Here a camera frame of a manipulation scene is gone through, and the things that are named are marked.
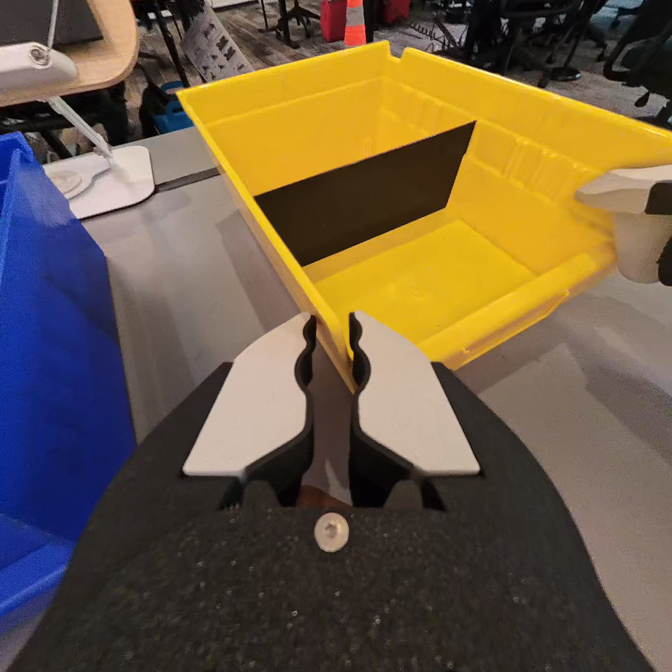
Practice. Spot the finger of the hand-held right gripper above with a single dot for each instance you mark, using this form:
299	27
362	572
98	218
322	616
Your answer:
641	252
625	191

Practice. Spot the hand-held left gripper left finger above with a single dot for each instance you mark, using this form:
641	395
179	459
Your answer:
252	420

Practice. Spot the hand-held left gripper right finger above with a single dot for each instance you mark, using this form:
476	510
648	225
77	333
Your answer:
418	420

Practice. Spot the blue plastic bin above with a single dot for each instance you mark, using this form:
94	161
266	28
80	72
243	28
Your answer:
53	399

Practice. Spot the yellow plastic bin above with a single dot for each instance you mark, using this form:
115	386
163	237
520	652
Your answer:
315	126

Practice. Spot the black office chair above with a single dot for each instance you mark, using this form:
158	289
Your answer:
525	37
643	53

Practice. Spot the orange traffic cone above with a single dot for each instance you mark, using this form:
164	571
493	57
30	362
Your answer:
355	23

